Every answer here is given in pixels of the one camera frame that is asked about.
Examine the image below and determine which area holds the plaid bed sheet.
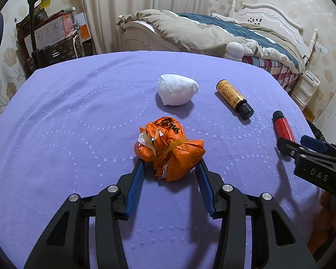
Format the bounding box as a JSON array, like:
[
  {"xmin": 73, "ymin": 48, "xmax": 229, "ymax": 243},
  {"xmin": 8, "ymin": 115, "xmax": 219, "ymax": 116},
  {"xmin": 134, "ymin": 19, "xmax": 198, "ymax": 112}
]
[{"xmin": 242, "ymin": 56, "xmax": 300, "ymax": 93}]

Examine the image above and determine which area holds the white round lamp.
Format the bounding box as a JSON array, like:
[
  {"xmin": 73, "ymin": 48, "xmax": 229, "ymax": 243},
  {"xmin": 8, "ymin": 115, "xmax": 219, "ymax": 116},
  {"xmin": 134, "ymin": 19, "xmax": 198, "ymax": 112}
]
[{"xmin": 225, "ymin": 41, "xmax": 245, "ymax": 61}]

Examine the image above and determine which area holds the white plastic drawer unit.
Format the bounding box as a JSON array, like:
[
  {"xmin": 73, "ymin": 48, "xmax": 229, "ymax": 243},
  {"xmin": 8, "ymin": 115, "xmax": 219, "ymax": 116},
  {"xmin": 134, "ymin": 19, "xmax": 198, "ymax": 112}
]
[{"xmin": 292, "ymin": 71, "xmax": 320, "ymax": 110}]

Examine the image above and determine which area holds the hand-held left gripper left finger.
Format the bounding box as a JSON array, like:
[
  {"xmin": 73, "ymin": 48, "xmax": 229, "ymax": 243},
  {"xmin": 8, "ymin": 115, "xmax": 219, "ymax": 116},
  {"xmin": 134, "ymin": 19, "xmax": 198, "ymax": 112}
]
[{"xmin": 24, "ymin": 160, "xmax": 146, "ymax": 269}]

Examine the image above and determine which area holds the orange and white box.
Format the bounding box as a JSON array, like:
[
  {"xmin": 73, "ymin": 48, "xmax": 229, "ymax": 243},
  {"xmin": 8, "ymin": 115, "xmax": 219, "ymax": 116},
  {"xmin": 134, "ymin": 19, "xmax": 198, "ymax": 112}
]
[{"xmin": 73, "ymin": 12, "xmax": 91, "ymax": 42}]

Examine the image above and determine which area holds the white crumpled tissue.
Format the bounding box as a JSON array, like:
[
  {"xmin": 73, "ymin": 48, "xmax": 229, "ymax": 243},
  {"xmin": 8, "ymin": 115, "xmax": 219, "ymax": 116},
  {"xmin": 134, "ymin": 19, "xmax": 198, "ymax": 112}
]
[{"xmin": 157, "ymin": 74, "xmax": 199, "ymax": 106}]

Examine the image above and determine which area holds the orange plastic bag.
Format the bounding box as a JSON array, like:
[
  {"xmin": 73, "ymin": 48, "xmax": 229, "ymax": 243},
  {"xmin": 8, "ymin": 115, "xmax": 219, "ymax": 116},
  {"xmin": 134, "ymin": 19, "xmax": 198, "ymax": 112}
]
[{"xmin": 134, "ymin": 116, "xmax": 206, "ymax": 182}]

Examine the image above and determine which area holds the amber bottle with black cap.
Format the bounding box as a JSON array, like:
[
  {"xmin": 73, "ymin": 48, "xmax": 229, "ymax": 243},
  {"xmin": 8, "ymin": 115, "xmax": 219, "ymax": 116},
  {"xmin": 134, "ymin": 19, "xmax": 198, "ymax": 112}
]
[{"xmin": 215, "ymin": 79, "xmax": 254, "ymax": 119}]

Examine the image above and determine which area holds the black bin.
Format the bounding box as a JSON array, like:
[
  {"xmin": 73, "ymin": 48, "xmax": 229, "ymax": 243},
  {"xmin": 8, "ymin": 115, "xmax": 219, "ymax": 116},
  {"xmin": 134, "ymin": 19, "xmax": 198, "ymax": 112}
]
[{"xmin": 310, "ymin": 120, "xmax": 330, "ymax": 144}]

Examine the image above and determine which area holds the red tube with black cap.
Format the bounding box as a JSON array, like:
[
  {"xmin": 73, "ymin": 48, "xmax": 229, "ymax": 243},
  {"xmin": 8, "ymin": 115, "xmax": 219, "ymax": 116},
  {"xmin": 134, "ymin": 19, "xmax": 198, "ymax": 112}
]
[{"xmin": 272, "ymin": 110, "xmax": 296, "ymax": 146}]

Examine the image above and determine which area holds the bed with quilt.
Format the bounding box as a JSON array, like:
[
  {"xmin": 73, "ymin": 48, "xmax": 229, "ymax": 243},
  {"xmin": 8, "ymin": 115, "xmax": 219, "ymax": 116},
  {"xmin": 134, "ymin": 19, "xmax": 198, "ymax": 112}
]
[{"xmin": 117, "ymin": 0, "xmax": 319, "ymax": 90}]

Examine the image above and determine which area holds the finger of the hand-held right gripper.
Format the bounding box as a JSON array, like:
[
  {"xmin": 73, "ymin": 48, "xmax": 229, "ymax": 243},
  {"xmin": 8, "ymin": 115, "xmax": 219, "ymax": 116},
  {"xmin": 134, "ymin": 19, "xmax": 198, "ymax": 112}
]
[
  {"xmin": 277, "ymin": 137, "xmax": 307, "ymax": 161},
  {"xmin": 300, "ymin": 135, "xmax": 336, "ymax": 159}
]

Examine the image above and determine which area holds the cream curtain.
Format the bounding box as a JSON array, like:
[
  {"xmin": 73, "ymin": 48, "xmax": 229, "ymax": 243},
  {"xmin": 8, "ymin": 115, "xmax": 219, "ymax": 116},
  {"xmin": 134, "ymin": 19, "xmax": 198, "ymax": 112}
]
[{"xmin": 73, "ymin": 0, "xmax": 212, "ymax": 56}]

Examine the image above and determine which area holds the dark patterned bag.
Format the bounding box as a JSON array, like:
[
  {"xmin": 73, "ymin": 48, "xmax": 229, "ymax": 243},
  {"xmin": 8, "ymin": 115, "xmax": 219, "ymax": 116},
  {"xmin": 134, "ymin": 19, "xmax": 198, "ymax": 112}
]
[{"xmin": 26, "ymin": 36, "xmax": 86, "ymax": 70}]

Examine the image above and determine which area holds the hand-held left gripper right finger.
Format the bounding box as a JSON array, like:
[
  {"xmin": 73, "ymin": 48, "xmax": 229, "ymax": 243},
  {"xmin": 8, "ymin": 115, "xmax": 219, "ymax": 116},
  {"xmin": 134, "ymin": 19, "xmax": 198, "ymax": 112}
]
[{"xmin": 194, "ymin": 160, "xmax": 318, "ymax": 269}]

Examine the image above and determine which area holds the beige and blue quilt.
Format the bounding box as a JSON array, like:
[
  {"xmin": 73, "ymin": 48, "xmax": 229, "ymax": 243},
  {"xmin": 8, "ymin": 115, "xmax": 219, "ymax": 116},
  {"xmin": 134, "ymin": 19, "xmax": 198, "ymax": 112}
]
[{"xmin": 117, "ymin": 9, "xmax": 306, "ymax": 72}]

